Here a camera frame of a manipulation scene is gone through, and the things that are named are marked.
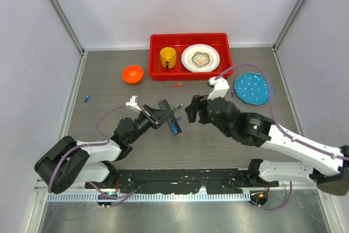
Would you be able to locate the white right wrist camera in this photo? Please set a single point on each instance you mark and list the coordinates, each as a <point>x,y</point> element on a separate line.
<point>220,88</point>

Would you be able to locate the small patterned bowl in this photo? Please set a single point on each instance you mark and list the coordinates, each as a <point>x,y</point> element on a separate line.
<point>200,59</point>

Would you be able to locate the black remote control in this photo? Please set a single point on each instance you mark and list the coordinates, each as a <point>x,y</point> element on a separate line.
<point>171,120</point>

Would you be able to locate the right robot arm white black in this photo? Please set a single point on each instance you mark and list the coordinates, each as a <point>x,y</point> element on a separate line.
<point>317,163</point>

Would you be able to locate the yellow mug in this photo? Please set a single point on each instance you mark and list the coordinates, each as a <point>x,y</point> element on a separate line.
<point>168,57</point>

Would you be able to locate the white paper plate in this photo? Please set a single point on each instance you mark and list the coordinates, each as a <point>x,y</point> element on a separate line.
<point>189,52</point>

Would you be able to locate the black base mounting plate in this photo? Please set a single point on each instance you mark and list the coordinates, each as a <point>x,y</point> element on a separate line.
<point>184,181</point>

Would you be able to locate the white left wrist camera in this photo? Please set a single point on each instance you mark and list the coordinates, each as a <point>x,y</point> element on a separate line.
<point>132,104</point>

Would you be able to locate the red plastic tray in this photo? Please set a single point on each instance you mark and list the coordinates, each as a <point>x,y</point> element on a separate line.
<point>180,42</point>

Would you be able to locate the orange plastic bowl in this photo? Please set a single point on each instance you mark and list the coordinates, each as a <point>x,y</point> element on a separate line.
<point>133,74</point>

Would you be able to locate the aluminium front rail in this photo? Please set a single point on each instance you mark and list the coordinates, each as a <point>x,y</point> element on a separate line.
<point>86,193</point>

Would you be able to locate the blue dotted plate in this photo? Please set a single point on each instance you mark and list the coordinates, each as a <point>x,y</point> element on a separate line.
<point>252,88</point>

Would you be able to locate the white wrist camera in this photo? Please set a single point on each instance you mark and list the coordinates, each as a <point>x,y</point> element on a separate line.
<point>220,88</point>
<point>132,104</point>

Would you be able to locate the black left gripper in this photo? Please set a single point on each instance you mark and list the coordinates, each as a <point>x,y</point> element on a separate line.
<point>156,117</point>

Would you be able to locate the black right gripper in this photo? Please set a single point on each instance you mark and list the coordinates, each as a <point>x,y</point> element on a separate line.
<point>191,110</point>

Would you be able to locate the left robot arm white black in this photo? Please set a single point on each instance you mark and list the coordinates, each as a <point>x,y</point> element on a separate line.
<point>70,162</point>

